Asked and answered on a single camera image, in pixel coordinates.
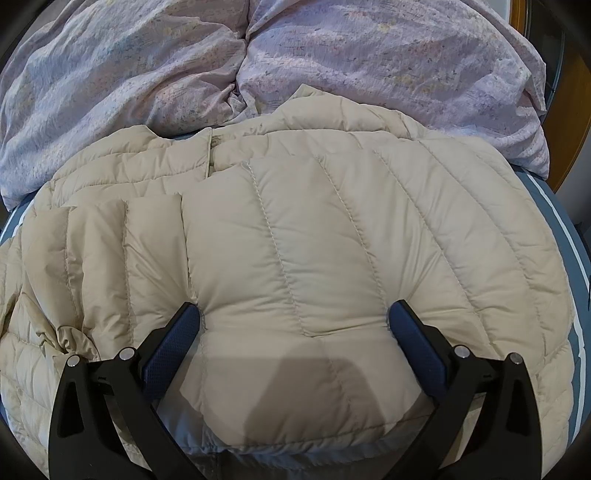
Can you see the blue white striped bed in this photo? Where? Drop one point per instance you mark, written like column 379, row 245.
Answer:
column 577, row 266

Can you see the lilac floral duvet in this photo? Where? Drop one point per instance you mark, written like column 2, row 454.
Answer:
column 177, row 67

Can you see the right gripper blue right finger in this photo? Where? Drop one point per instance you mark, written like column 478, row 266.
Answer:
column 485, row 423

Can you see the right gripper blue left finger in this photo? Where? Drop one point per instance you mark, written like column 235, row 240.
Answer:
column 104, row 423

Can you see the beige quilted down jacket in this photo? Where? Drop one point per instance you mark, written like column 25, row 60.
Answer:
column 293, row 233

